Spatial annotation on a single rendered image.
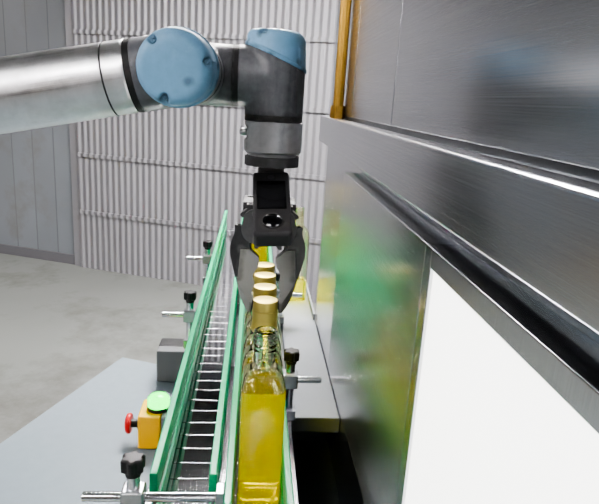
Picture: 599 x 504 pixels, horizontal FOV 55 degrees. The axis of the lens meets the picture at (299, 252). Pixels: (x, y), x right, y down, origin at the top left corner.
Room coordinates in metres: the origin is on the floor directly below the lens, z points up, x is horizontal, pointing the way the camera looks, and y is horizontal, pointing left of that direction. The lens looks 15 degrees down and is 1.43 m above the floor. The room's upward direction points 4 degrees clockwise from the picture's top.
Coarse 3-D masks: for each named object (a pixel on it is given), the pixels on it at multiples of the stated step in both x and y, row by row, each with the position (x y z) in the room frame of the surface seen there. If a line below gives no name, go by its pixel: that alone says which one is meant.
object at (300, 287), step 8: (296, 208) 1.55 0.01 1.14; (304, 208) 1.56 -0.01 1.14; (296, 224) 1.55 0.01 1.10; (304, 232) 1.54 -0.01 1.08; (304, 240) 1.54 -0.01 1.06; (304, 264) 1.54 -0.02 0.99; (304, 272) 1.54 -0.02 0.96; (304, 280) 1.54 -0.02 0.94; (296, 288) 1.53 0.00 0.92; (304, 288) 1.54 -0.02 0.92; (304, 296) 1.54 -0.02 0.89
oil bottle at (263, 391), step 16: (256, 368) 0.67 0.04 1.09; (272, 368) 0.68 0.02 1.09; (256, 384) 0.66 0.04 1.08; (272, 384) 0.66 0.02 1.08; (256, 400) 0.66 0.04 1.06; (272, 400) 0.66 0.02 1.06; (240, 416) 0.67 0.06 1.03; (256, 416) 0.66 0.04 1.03; (272, 416) 0.66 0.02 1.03; (240, 432) 0.66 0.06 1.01; (256, 432) 0.66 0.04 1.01; (272, 432) 0.66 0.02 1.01; (240, 448) 0.66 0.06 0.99; (256, 448) 0.66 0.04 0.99; (272, 448) 0.66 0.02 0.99; (240, 464) 0.66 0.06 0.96; (256, 464) 0.66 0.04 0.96; (272, 464) 0.66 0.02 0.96; (240, 480) 0.66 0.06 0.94; (256, 480) 0.66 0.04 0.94; (272, 480) 0.66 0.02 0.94; (240, 496) 0.66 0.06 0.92; (256, 496) 0.66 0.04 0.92; (272, 496) 0.66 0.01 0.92
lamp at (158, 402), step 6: (150, 396) 1.01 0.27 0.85; (156, 396) 1.01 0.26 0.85; (162, 396) 1.01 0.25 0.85; (168, 396) 1.02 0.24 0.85; (150, 402) 1.00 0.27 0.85; (156, 402) 1.00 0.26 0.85; (162, 402) 1.00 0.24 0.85; (168, 402) 1.01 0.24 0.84; (150, 408) 1.00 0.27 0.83; (156, 408) 1.00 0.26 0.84; (162, 408) 1.00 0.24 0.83
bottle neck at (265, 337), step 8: (256, 328) 0.69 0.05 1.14; (264, 328) 0.69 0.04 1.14; (272, 328) 0.69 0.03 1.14; (256, 336) 0.68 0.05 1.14; (264, 336) 0.67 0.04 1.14; (272, 336) 0.68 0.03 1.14; (256, 344) 0.68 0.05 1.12; (264, 344) 0.67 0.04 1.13; (272, 344) 0.67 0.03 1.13; (256, 352) 0.67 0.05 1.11; (264, 352) 0.67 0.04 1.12; (272, 352) 0.68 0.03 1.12; (256, 360) 0.68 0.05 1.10; (264, 360) 0.67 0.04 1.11; (272, 360) 0.68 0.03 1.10; (264, 368) 0.67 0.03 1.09
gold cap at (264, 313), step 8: (264, 296) 0.75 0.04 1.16; (256, 304) 0.73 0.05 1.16; (264, 304) 0.73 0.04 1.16; (272, 304) 0.73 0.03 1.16; (256, 312) 0.73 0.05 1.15; (264, 312) 0.73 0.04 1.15; (272, 312) 0.73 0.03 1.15; (256, 320) 0.73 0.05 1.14; (264, 320) 0.73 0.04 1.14; (272, 320) 0.73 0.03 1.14
